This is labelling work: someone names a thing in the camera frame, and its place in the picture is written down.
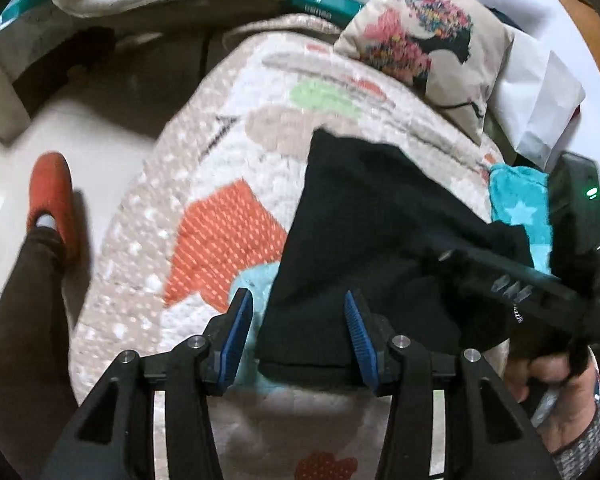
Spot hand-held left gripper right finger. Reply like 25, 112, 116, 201
342, 290, 563, 480

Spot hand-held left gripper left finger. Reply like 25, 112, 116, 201
40, 287, 256, 480

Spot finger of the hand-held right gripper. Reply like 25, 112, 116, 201
420, 242, 593, 333

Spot black pants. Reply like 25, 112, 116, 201
256, 129, 536, 392

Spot person's right forearm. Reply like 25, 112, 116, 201
550, 412, 600, 472

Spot person's right hand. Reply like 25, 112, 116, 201
509, 345, 600, 455

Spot teal star cloth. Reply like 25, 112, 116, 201
487, 162, 555, 275

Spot printed quilted blanket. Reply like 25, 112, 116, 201
69, 14, 556, 480

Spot person's leg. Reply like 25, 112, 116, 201
0, 225, 81, 480

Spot printed beige pillow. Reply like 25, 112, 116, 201
334, 0, 516, 145

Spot red slipper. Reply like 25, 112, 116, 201
26, 152, 79, 262

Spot teal box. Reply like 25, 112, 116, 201
289, 0, 367, 30

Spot teal and white package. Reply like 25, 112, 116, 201
0, 0, 83, 83

